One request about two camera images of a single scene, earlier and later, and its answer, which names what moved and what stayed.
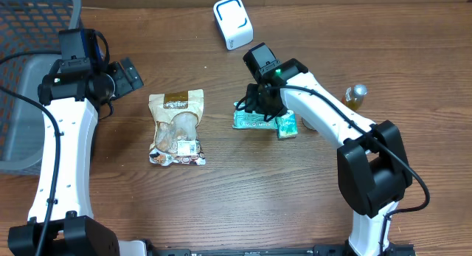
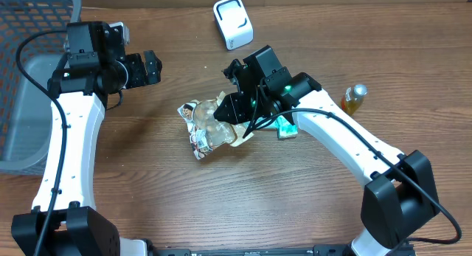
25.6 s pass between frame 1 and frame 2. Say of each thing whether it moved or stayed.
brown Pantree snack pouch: moved
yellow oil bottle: stayed
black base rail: stayed
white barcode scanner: stayed
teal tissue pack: stayed
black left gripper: moved
